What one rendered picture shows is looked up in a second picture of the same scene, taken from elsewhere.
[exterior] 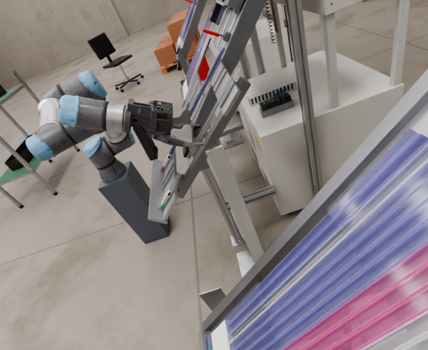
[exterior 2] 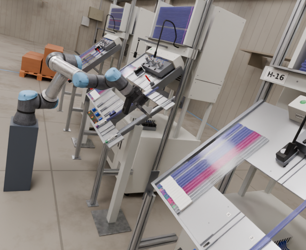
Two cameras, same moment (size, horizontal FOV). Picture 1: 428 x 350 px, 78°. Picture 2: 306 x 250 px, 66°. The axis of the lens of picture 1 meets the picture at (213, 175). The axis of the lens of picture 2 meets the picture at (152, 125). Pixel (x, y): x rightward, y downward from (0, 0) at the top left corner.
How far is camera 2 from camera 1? 0.94 m
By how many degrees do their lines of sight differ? 40
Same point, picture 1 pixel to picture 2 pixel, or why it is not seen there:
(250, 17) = (165, 82)
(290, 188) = (139, 175)
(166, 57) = (30, 66)
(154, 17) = (11, 30)
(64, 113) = (115, 74)
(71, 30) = not seen: outside the picture
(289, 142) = (152, 146)
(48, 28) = not seen: outside the picture
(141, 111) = (138, 91)
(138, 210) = (25, 156)
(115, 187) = (25, 130)
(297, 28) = (179, 96)
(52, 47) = not seen: outside the picture
